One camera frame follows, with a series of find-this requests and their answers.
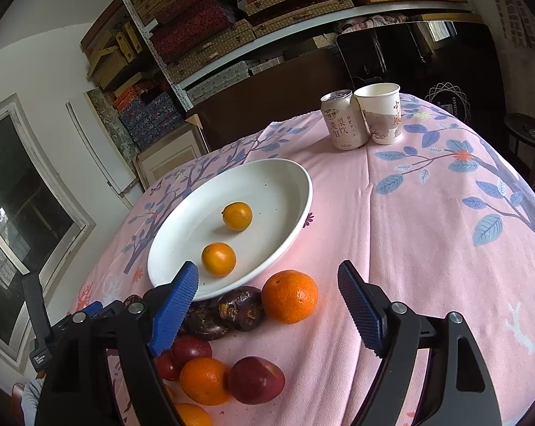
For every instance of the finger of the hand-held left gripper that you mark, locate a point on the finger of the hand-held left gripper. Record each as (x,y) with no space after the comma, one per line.
(92,308)
(112,308)

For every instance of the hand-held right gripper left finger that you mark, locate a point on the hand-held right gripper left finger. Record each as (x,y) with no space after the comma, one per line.
(178,306)

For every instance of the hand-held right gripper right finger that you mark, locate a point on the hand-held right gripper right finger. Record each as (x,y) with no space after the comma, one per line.
(360,310)

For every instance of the large orange mandarin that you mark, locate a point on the large orange mandarin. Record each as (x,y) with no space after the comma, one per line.
(204,380)
(289,297)

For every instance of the white oval plate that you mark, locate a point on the white oval plate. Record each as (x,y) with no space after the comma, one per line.
(258,186)

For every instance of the person's left forearm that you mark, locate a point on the person's left forearm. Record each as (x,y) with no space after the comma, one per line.
(30,397)

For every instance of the pink leaf-print tablecloth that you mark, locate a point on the pink leaf-print tablecloth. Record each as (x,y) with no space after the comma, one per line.
(405,230)

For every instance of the white framed window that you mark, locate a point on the white framed window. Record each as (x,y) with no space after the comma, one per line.
(23,186)

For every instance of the white flat panel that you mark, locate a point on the white flat panel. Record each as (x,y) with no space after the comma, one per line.
(94,137)

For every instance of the green marbled panel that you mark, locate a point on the green marbled panel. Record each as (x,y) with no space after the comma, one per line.
(110,120)

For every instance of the pale pink drink can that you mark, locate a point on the pale pink drink can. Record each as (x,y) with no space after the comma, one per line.
(344,120)

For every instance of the blue floral storage boxes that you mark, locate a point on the blue floral storage boxes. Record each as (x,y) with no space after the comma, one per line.
(152,115)

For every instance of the white printed paper cup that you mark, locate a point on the white printed paper cup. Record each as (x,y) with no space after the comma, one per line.
(380,113)

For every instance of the dark wooden cabinet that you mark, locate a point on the dark wooden cabinet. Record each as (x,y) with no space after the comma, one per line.
(272,93)

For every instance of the dark round side table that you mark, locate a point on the dark round side table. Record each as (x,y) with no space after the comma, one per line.
(525,131)

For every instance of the black chair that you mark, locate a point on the black chair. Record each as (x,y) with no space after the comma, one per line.
(383,53)

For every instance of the shelf of patterned boxes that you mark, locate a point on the shelf of patterned boxes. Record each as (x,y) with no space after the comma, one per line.
(196,22)

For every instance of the pink cloth bundle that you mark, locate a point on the pink cloth bundle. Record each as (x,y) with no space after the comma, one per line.
(374,22)

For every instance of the white metal shelf rack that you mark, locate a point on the white metal shelf rack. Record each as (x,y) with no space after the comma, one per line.
(405,8)

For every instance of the wooden picture frame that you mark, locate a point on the wooden picture frame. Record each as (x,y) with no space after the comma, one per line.
(170,155)

